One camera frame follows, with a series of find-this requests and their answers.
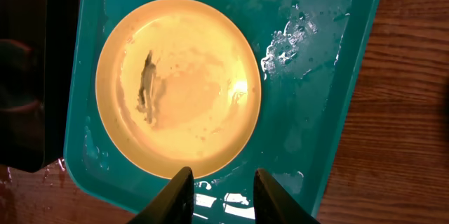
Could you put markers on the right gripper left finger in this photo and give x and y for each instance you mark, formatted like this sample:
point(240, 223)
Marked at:
point(174, 204)

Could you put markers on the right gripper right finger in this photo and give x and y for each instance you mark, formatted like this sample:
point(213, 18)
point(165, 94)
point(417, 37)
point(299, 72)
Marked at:
point(274, 205)

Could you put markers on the yellow-green plate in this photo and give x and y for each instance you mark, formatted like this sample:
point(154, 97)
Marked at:
point(177, 84)

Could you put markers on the black plastic tray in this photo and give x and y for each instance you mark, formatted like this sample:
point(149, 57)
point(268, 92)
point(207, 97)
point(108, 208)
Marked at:
point(38, 40)

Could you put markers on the teal plastic tray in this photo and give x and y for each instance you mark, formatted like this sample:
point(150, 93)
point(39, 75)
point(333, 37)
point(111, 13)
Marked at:
point(309, 53)

